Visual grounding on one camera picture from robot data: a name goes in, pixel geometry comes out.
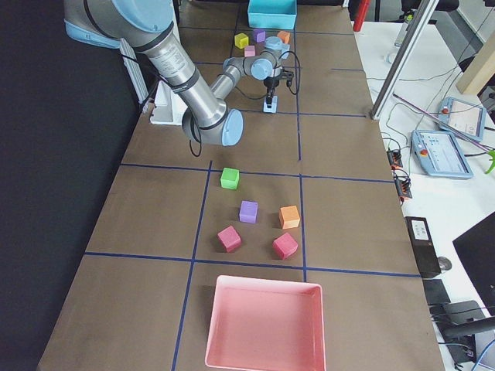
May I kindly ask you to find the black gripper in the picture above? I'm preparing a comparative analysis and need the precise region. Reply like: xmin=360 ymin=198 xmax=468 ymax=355
xmin=264 ymin=67 xmax=293 ymax=105

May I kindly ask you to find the light blue foam block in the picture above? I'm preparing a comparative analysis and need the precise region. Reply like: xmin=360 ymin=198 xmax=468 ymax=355
xmin=280 ymin=43 xmax=290 ymax=60
xmin=263 ymin=97 xmax=278 ymax=114

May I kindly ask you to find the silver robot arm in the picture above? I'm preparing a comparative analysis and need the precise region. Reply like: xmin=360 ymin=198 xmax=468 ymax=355
xmin=63 ymin=1 xmax=289 ymax=146

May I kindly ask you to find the pink foam block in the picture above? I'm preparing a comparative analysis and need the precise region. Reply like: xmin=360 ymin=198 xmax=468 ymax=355
xmin=244 ymin=45 xmax=256 ymax=57

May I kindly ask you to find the orange foam block far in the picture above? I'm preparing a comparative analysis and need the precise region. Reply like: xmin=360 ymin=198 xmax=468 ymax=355
xmin=277 ymin=31 xmax=291 ymax=44

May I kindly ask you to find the orange foam block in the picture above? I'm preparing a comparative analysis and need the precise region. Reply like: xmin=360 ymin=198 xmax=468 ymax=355
xmin=278 ymin=205 xmax=301 ymax=230
xmin=277 ymin=31 xmax=291 ymax=44

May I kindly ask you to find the purple foam block far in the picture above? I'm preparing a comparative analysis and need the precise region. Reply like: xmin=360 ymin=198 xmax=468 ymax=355
xmin=252 ymin=29 xmax=266 ymax=43

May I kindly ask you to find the purple foam block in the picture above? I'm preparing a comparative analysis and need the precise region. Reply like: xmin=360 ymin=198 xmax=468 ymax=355
xmin=252 ymin=29 xmax=266 ymax=43
xmin=239 ymin=200 xmax=258 ymax=223

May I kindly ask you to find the yellow foam block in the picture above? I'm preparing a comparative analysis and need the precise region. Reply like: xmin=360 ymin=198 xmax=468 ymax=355
xmin=234 ymin=32 xmax=249 ymax=49

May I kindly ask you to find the teal plastic bin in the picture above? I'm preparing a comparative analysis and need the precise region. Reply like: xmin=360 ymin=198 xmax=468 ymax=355
xmin=247 ymin=0 xmax=297 ymax=30

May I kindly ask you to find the green foam block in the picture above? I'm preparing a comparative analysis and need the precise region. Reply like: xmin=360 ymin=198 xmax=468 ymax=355
xmin=220 ymin=168 xmax=240 ymax=190

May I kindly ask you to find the purple foam block near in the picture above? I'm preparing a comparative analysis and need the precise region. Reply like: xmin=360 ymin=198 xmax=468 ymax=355
xmin=239 ymin=200 xmax=258 ymax=223

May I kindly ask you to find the orange foam block near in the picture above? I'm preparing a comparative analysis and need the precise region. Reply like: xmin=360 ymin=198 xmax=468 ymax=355
xmin=278 ymin=205 xmax=301 ymax=230

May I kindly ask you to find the red fire extinguisher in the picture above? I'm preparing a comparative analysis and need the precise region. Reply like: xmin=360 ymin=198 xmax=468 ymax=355
xmin=353 ymin=0 xmax=370 ymax=32

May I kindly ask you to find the crimson foam block left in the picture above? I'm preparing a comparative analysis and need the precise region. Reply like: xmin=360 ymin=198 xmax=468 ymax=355
xmin=217 ymin=226 xmax=242 ymax=253

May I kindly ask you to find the crimson foam block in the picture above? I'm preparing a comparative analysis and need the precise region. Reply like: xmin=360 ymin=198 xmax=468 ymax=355
xmin=272 ymin=233 xmax=299 ymax=260
xmin=217 ymin=226 xmax=242 ymax=253

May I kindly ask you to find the crimson foam block right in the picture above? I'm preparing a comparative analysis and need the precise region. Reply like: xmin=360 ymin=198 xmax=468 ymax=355
xmin=272 ymin=233 xmax=299 ymax=260

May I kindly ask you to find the near teach pendant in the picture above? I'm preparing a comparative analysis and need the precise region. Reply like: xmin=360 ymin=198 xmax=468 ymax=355
xmin=411 ymin=130 xmax=473 ymax=179

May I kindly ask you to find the teach pendant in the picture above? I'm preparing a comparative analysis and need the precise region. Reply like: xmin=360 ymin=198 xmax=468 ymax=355
xmin=411 ymin=130 xmax=473 ymax=179
xmin=438 ymin=97 xmax=486 ymax=142

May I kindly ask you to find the far teach pendant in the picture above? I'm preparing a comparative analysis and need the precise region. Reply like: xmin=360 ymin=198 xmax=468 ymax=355
xmin=438 ymin=97 xmax=486 ymax=142

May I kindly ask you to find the black box with label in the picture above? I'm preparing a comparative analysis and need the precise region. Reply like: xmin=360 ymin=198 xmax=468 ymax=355
xmin=405 ymin=216 xmax=441 ymax=278

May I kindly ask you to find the wooden beam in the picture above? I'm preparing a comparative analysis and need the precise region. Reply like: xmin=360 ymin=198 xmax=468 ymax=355
xmin=456 ymin=32 xmax=495 ymax=95

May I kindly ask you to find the pink plastic tray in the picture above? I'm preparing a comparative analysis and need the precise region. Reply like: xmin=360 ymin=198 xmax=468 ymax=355
xmin=205 ymin=275 xmax=326 ymax=370

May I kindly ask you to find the green plastic clamp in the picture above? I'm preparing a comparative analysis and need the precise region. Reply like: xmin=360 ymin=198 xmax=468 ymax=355
xmin=484 ymin=149 xmax=495 ymax=174

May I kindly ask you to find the black monitor corner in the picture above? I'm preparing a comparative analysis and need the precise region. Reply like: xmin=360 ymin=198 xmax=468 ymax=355
xmin=453 ymin=215 xmax=494 ymax=315

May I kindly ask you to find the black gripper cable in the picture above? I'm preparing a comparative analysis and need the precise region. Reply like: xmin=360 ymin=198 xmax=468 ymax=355
xmin=189 ymin=49 xmax=303 ymax=158

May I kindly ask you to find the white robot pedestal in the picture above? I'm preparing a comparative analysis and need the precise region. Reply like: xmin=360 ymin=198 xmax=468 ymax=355
xmin=150 ymin=81 xmax=187 ymax=126

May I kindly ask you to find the aluminium frame post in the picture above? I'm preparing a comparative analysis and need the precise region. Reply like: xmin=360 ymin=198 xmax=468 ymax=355
xmin=370 ymin=0 xmax=439 ymax=121

